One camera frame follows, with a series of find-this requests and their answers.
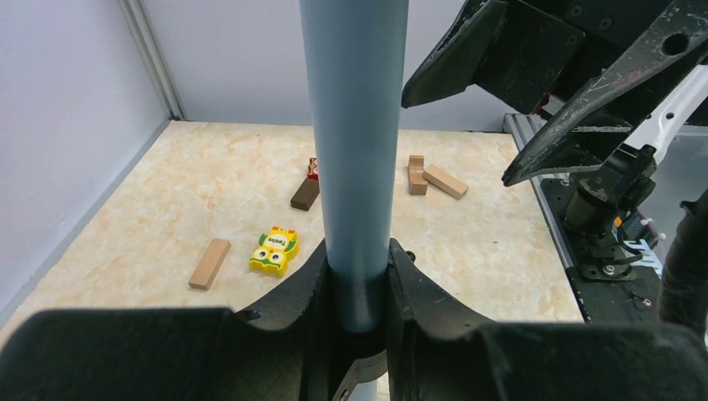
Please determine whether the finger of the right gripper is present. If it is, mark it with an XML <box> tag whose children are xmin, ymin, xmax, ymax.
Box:
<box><xmin>401</xmin><ymin>0</ymin><xmax>509</xmax><ymax>109</ymax></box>
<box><xmin>502</xmin><ymin>1</ymin><xmax>707</xmax><ymax>186</ymax></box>

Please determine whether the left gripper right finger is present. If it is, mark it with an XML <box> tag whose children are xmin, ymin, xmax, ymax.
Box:
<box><xmin>384</xmin><ymin>240</ymin><xmax>707</xmax><ymax>400</ymax></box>

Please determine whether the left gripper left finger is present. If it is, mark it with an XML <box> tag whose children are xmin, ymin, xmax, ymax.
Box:
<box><xmin>1</xmin><ymin>245</ymin><xmax>331</xmax><ymax>400</ymax></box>

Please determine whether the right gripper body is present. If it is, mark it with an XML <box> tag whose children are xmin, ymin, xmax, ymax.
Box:
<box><xmin>473</xmin><ymin>0</ymin><xmax>668</xmax><ymax>116</ymax></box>

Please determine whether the light blue music stand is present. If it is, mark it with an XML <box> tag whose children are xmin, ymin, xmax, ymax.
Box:
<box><xmin>298</xmin><ymin>0</ymin><xmax>411</xmax><ymax>401</ymax></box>

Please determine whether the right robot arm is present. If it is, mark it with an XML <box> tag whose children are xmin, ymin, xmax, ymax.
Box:
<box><xmin>402</xmin><ymin>1</ymin><xmax>707</xmax><ymax>323</ymax></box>

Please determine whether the yellow owl toy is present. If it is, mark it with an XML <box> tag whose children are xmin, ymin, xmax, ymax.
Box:
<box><xmin>249</xmin><ymin>226</ymin><xmax>300</xmax><ymax>278</ymax></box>

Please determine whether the tan wooden block right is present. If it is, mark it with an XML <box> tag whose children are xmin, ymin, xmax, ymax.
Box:
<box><xmin>422</xmin><ymin>164</ymin><xmax>469</xmax><ymax>200</ymax></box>

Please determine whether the tan wooden block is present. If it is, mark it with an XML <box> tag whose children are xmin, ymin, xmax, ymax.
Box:
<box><xmin>422</xmin><ymin>164</ymin><xmax>469</xmax><ymax>200</ymax></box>
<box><xmin>408</xmin><ymin>155</ymin><xmax>427</xmax><ymax>196</ymax></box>

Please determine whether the light wooden block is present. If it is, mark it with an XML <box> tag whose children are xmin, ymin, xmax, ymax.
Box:
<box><xmin>188</xmin><ymin>238</ymin><xmax>231</xmax><ymax>291</ymax></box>

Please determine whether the dark brown block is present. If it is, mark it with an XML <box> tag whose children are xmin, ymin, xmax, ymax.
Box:
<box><xmin>291</xmin><ymin>178</ymin><xmax>320</xmax><ymax>211</ymax></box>

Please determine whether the red owl toy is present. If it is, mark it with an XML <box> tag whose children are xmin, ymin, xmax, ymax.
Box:
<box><xmin>307</xmin><ymin>157</ymin><xmax>319</xmax><ymax>180</ymax></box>

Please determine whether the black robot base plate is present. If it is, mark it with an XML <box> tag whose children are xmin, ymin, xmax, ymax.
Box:
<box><xmin>537</xmin><ymin>178</ymin><xmax>660</xmax><ymax>323</ymax></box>

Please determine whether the aluminium frame rail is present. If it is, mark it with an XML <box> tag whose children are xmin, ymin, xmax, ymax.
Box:
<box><xmin>118</xmin><ymin>0</ymin><xmax>185</xmax><ymax>121</ymax></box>

